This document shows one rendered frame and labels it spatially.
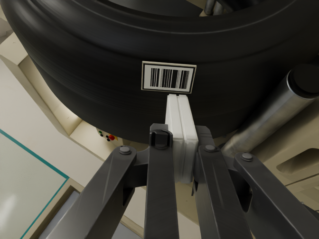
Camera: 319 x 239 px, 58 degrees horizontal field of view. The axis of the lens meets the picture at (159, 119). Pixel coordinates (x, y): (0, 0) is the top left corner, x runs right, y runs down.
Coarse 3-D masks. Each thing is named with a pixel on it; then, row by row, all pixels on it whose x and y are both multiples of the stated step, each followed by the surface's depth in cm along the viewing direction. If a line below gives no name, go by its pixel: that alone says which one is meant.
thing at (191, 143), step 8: (184, 96) 21; (184, 104) 20; (184, 112) 19; (184, 120) 18; (192, 120) 18; (184, 128) 17; (192, 128) 17; (184, 136) 16; (192, 136) 16; (184, 144) 16; (192, 144) 16; (184, 152) 16; (192, 152) 16; (184, 160) 16; (192, 160) 16; (184, 168) 16; (192, 168) 16; (184, 176) 16; (192, 176) 17
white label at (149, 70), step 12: (144, 72) 32; (156, 72) 32; (168, 72) 32; (180, 72) 32; (192, 72) 32; (144, 84) 34; (156, 84) 34; (168, 84) 34; (180, 84) 34; (192, 84) 33
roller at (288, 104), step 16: (304, 64) 34; (288, 80) 34; (304, 80) 33; (272, 96) 38; (288, 96) 35; (304, 96) 33; (256, 112) 43; (272, 112) 39; (288, 112) 37; (240, 128) 51; (256, 128) 44; (272, 128) 42; (240, 144) 52; (256, 144) 49
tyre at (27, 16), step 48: (0, 0) 40; (48, 0) 34; (96, 0) 34; (240, 0) 71; (288, 0) 36; (48, 48) 36; (96, 48) 34; (144, 48) 33; (192, 48) 33; (240, 48) 34; (288, 48) 36; (96, 96) 38; (144, 96) 36; (192, 96) 35; (240, 96) 37
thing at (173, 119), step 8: (168, 96) 21; (176, 96) 21; (168, 104) 20; (176, 104) 20; (168, 112) 19; (176, 112) 19; (168, 120) 19; (176, 120) 17; (176, 128) 17; (176, 136) 16; (176, 144) 16; (176, 152) 16; (176, 160) 16; (176, 168) 16; (176, 176) 16
